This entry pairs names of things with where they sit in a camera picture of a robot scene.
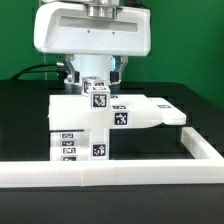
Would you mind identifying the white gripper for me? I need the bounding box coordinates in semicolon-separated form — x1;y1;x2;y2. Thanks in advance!
34;1;151;84

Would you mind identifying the white tagged cube nut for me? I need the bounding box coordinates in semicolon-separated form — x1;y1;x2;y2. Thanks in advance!
90;86;110;110
82;76;105;96

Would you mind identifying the white chair back part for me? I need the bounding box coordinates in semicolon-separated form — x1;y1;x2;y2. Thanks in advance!
48;94;186;131

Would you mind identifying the white chair seat part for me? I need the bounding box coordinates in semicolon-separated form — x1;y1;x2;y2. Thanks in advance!
90;128;109;160

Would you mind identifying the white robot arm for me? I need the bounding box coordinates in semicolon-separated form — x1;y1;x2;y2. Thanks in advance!
34;0;151;86

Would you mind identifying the black cable with connector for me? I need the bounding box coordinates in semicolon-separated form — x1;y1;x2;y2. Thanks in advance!
9;61;69;81

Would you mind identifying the white U-shaped obstacle frame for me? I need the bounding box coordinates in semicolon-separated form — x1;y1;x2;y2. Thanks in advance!
0;127;224;188

